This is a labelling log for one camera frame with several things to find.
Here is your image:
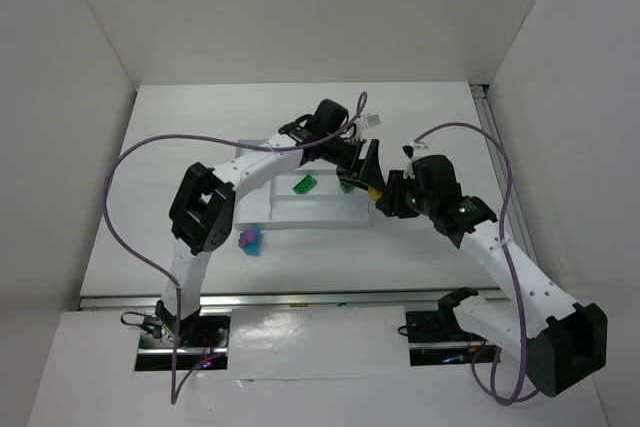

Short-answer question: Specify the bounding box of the green lego brick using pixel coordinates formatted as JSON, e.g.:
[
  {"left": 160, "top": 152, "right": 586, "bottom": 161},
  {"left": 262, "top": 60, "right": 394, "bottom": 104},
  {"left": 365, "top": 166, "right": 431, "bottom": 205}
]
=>
[
  {"left": 292, "top": 175, "right": 318, "bottom": 195},
  {"left": 340, "top": 182, "right": 355, "bottom": 193}
]

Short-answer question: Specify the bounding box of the yellow lego brick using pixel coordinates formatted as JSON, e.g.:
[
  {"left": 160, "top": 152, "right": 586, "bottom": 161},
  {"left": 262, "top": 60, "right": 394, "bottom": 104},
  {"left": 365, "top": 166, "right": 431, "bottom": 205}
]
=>
[{"left": 368, "top": 188, "right": 383, "bottom": 201}]

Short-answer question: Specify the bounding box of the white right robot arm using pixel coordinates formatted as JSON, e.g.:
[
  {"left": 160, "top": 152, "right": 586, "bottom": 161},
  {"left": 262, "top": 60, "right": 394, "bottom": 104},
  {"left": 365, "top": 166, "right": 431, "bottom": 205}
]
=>
[{"left": 376, "top": 146, "right": 608, "bottom": 397}]

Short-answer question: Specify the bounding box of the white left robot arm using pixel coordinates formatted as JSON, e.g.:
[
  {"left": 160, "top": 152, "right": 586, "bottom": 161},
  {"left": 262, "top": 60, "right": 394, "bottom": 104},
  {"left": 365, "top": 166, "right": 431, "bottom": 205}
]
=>
[{"left": 155, "top": 99, "right": 385, "bottom": 341}]

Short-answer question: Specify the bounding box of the white divided plastic tray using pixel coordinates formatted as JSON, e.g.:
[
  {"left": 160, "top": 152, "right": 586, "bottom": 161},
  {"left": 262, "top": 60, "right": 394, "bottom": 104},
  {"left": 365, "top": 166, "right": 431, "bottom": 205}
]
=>
[{"left": 216, "top": 134, "right": 371, "bottom": 231}]

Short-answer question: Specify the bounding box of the teal lego brick front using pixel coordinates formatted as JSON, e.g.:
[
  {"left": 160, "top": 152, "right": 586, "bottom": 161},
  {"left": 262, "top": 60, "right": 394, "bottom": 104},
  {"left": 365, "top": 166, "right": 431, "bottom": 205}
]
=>
[{"left": 243, "top": 228, "right": 262, "bottom": 256}]

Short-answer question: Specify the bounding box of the purple lego brick front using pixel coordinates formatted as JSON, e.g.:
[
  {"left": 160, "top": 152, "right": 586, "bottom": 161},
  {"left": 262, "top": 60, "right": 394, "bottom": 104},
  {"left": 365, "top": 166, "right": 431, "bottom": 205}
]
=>
[{"left": 238, "top": 228, "right": 259, "bottom": 249}]

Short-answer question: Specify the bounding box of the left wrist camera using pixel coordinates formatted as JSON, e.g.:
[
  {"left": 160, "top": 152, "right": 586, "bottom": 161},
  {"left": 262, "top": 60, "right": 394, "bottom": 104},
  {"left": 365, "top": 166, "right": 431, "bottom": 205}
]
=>
[{"left": 347, "top": 114, "right": 381, "bottom": 140}]

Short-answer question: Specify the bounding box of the aluminium right side rail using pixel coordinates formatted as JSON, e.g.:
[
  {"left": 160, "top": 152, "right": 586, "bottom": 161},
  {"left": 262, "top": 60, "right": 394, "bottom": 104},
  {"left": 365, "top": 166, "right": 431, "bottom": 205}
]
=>
[{"left": 469, "top": 82, "right": 531, "bottom": 238}]

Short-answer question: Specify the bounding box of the aluminium rail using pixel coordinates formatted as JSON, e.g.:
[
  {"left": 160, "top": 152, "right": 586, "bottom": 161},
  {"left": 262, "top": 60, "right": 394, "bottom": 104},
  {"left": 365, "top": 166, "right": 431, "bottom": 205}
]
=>
[
  {"left": 77, "top": 286, "right": 524, "bottom": 312},
  {"left": 469, "top": 82, "right": 531, "bottom": 238}
]

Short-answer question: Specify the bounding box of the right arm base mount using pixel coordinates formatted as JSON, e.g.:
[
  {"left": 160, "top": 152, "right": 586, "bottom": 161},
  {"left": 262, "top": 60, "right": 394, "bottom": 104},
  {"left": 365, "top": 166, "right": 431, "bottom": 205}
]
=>
[{"left": 397, "top": 311, "right": 496, "bottom": 367}]

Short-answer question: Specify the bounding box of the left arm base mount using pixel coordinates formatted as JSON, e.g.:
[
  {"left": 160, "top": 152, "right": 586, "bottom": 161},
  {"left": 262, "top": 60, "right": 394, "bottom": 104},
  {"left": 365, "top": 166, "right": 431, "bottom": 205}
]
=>
[{"left": 120, "top": 311, "right": 231, "bottom": 372}]

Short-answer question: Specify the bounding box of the aluminium front rail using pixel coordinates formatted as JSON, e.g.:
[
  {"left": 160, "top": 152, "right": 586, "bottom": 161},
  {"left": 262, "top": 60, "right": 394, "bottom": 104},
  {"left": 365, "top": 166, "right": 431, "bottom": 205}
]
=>
[{"left": 77, "top": 286, "right": 524, "bottom": 312}]

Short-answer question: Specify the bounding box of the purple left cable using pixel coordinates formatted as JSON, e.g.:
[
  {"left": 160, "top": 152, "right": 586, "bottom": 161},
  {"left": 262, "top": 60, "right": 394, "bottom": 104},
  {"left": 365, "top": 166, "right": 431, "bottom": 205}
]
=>
[{"left": 103, "top": 91, "right": 369, "bottom": 406}]

